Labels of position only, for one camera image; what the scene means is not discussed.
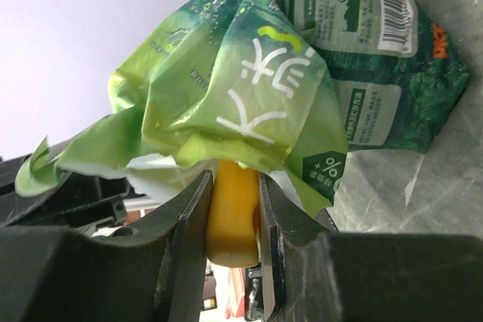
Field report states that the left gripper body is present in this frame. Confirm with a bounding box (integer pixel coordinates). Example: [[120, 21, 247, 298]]
[[1, 156, 130, 228]]

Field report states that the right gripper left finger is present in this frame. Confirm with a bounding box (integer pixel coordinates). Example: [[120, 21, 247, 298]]
[[1, 170, 213, 321]]

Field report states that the yellow plastic scoop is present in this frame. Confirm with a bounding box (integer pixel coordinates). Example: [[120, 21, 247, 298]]
[[205, 161, 260, 268]]

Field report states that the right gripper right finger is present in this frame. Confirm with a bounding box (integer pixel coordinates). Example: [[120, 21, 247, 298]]
[[260, 176, 482, 321]]

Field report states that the green litter bag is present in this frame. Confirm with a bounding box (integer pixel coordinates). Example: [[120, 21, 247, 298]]
[[15, 0, 470, 216]]

